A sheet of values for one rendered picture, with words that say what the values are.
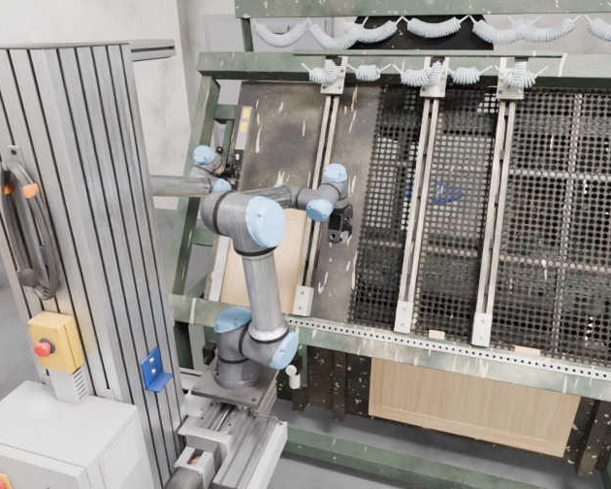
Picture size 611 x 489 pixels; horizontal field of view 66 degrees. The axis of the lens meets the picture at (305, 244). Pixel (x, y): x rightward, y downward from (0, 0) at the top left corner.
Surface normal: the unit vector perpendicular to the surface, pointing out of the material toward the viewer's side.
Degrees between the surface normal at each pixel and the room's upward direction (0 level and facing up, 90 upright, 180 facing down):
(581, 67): 58
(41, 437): 0
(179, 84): 90
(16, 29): 90
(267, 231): 82
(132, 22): 90
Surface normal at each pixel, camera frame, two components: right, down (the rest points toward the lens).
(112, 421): -0.01, -0.91
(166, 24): -0.29, 0.40
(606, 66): -0.26, -0.14
